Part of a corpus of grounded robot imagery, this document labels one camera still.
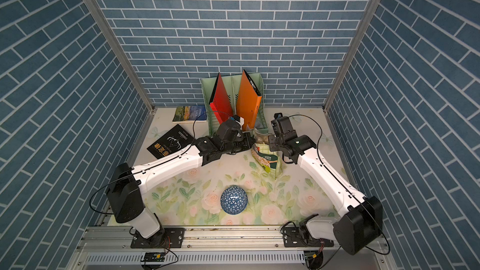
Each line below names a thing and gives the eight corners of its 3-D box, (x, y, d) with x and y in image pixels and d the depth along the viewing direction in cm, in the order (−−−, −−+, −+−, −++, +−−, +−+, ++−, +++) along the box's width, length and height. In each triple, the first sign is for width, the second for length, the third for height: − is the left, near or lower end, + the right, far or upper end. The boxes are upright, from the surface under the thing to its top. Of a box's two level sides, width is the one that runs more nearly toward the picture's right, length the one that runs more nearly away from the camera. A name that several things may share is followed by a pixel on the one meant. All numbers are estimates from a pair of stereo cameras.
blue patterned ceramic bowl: (220, 214, 81) (219, 212, 78) (222, 188, 88) (221, 185, 85) (247, 214, 81) (247, 212, 78) (247, 188, 88) (247, 185, 85)
